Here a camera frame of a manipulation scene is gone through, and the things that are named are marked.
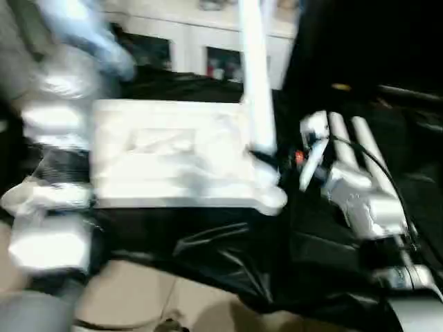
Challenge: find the white plastic table leg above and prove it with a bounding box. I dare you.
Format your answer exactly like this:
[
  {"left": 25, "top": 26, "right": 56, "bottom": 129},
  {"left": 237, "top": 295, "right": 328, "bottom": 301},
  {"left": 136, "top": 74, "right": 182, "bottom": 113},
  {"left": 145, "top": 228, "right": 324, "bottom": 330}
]
[
  {"left": 329, "top": 112, "right": 362, "bottom": 174},
  {"left": 352, "top": 116, "right": 390, "bottom": 189},
  {"left": 237, "top": 0, "right": 280, "bottom": 165}
]

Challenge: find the black mat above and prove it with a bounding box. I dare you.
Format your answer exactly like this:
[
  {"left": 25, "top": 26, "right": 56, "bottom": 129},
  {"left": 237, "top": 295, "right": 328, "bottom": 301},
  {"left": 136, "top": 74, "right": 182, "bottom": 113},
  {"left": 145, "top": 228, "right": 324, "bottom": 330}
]
[{"left": 0, "top": 62, "right": 443, "bottom": 332}]

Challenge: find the white cabinet with glass doors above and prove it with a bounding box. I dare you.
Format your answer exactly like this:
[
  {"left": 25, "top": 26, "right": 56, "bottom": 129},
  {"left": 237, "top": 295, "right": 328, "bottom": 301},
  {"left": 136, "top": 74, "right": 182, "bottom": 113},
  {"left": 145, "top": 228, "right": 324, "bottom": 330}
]
[{"left": 104, "top": 0, "right": 300, "bottom": 91}]

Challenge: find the dark metal rail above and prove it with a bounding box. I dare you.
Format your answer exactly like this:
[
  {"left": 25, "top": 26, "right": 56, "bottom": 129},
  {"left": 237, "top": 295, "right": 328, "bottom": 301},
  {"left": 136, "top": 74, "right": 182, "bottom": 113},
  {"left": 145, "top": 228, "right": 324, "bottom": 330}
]
[{"left": 377, "top": 84, "right": 443, "bottom": 102}]

